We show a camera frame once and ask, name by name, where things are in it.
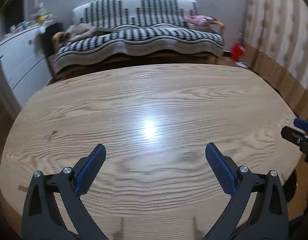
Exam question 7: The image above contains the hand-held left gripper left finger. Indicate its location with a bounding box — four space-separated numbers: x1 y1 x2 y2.
22 144 112 240

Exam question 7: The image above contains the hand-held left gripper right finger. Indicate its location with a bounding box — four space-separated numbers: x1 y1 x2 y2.
205 142 289 240

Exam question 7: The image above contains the clear plastic bag with clutter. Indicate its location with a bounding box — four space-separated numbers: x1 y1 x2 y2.
31 2 54 27

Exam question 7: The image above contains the red plastic bag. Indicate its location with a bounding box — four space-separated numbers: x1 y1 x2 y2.
231 42 245 62

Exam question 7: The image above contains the beige patterned curtain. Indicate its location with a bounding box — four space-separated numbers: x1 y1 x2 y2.
245 0 308 120

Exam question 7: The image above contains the row of small bottles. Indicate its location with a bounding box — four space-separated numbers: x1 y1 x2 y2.
9 21 31 34

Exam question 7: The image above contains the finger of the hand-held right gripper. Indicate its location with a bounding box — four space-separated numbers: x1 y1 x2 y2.
281 126 308 147
294 118 308 133

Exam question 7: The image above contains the wooden frame sofa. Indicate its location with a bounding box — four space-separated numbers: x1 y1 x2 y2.
52 0 226 80

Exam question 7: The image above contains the pink printed pillow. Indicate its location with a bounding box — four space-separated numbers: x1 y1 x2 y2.
185 14 214 25

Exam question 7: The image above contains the striped black white sofa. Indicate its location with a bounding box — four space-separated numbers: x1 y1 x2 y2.
54 0 224 67

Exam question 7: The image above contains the white cabinet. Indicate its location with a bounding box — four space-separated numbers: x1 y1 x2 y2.
0 26 53 108

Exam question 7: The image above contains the pile of beige clothes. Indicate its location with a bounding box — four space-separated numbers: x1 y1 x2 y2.
65 23 97 40

